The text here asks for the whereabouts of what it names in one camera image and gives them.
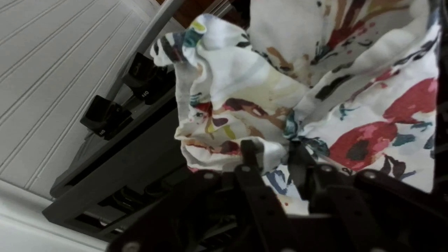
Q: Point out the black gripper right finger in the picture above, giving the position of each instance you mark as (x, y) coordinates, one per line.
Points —
(345, 205)

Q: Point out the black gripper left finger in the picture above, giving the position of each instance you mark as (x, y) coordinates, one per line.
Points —
(260, 201)

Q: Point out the floral kitchen towel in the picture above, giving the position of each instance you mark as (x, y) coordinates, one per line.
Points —
(289, 79)

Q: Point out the black steel gas stove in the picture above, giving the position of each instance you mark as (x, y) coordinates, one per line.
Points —
(131, 177)

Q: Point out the black stove knob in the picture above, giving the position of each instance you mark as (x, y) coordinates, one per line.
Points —
(107, 117)
(149, 78)

